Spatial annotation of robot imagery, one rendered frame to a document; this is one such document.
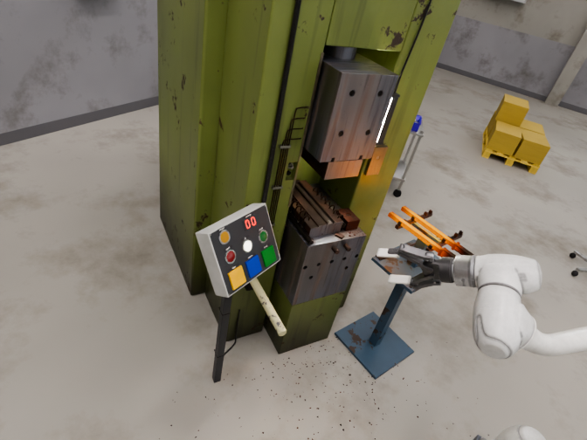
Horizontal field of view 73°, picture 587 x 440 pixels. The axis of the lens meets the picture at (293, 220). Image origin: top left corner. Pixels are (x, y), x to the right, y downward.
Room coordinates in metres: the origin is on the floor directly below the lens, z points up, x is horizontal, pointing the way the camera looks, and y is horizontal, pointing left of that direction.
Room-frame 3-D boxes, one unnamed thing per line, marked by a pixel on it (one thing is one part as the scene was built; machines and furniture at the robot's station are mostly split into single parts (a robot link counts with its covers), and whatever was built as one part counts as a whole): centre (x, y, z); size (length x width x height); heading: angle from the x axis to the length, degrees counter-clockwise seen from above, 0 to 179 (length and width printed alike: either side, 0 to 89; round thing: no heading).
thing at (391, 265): (1.83, -0.74, 0.75); 0.40 x 0.30 x 0.02; 135
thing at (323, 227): (1.86, -0.06, 0.96); 0.42 x 0.20 x 0.09; 35
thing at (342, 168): (1.86, -0.06, 1.32); 0.42 x 0.20 x 0.10; 35
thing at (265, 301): (1.41, 0.05, 0.62); 0.44 x 0.05 x 0.05; 35
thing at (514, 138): (6.25, -3.10, 0.36); 1.29 x 0.99 x 0.72; 153
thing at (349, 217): (1.84, -0.29, 0.95); 0.12 x 0.09 x 0.07; 35
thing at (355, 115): (1.88, -0.09, 1.56); 0.42 x 0.39 x 0.40; 35
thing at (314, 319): (1.90, -0.10, 0.23); 0.56 x 0.38 x 0.47; 35
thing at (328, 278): (1.90, -0.10, 0.69); 0.56 x 0.38 x 0.45; 35
